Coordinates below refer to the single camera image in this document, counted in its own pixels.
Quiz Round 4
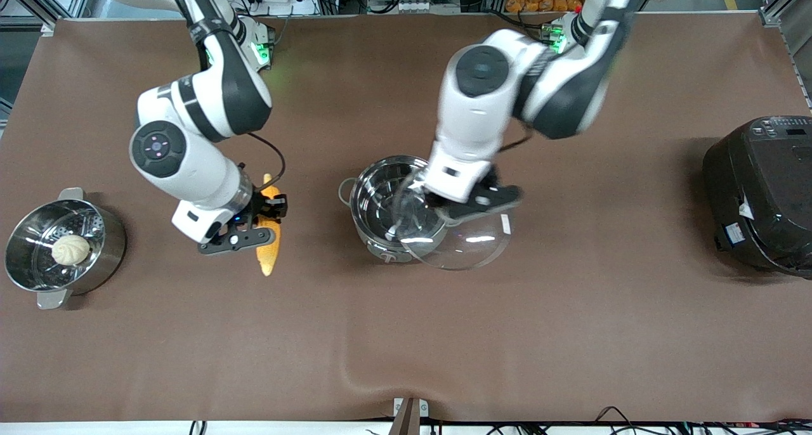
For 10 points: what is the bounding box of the yellow corn cob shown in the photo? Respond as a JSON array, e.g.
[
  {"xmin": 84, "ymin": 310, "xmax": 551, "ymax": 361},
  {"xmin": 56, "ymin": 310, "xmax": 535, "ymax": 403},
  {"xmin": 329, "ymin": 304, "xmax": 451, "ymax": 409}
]
[{"xmin": 255, "ymin": 173, "xmax": 282, "ymax": 277}]

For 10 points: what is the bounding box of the round glass pot lid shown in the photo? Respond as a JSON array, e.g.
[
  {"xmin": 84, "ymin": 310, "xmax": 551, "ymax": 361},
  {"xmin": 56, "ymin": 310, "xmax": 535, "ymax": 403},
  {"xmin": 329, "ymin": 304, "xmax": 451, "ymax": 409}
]
[{"xmin": 391, "ymin": 167, "xmax": 513, "ymax": 271}]

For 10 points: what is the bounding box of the grey electric cooking pot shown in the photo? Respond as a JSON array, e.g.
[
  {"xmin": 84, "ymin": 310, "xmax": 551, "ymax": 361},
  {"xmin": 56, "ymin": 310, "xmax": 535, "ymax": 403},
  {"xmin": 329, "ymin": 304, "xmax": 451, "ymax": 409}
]
[{"xmin": 338, "ymin": 155, "xmax": 446, "ymax": 264}]

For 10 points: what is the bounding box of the stainless steel steamer pot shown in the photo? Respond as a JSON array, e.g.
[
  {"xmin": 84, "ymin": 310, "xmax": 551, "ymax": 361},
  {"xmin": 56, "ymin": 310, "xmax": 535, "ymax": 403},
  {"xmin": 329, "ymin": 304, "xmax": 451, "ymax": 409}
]
[{"xmin": 4, "ymin": 187, "xmax": 128, "ymax": 310}]

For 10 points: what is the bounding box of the white steamed bun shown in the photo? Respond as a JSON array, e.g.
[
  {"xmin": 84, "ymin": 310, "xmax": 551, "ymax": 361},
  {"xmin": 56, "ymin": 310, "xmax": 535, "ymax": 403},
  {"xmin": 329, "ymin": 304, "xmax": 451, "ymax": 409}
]
[{"xmin": 51, "ymin": 234, "xmax": 91, "ymax": 266}]

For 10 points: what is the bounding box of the brown table cover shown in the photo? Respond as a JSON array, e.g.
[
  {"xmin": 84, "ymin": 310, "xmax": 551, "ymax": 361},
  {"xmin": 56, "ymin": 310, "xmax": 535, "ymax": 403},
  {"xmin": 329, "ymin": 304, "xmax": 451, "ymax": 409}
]
[{"xmin": 0, "ymin": 13, "xmax": 812, "ymax": 423}]

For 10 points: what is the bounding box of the black rice cooker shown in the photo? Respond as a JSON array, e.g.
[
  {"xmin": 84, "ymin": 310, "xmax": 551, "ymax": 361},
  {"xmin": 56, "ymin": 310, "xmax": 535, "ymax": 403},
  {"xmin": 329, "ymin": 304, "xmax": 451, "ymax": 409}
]
[{"xmin": 702, "ymin": 115, "xmax": 812, "ymax": 279}]

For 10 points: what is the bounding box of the grey metal camera bracket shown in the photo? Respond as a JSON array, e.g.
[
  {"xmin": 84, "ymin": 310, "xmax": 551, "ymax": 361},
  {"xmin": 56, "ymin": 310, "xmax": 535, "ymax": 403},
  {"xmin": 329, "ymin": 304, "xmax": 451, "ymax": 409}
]
[{"xmin": 388, "ymin": 397, "xmax": 429, "ymax": 435}]

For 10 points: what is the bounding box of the black looped floor cable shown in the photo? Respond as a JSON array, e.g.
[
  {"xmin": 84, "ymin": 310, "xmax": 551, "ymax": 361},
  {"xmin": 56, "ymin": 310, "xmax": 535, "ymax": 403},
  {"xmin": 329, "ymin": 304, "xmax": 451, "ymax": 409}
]
[{"xmin": 593, "ymin": 406, "xmax": 643, "ymax": 435}]

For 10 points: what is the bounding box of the aluminium frame profile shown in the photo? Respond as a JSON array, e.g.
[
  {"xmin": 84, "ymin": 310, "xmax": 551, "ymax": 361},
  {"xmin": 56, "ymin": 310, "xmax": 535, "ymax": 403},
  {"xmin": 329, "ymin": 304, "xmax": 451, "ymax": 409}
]
[
  {"xmin": 0, "ymin": 0, "xmax": 97, "ymax": 37},
  {"xmin": 757, "ymin": 0, "xmax": 812, "ymax": 31}
]

